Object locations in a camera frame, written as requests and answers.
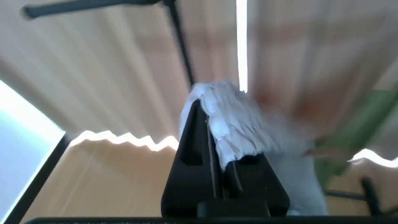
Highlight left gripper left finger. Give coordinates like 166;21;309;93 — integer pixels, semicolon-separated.
160;98;223;218

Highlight pale grey garment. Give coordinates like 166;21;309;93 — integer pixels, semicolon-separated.
179;81;329;216

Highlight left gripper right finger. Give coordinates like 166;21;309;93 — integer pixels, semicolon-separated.
223;152;290;217

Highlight beige curtain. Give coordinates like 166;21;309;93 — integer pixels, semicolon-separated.
0;0;398;169

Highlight black clothes rack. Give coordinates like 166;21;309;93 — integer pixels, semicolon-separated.
21;0;398;217

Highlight green long-sleeved shirt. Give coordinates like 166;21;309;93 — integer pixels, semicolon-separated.
313;88;398;187

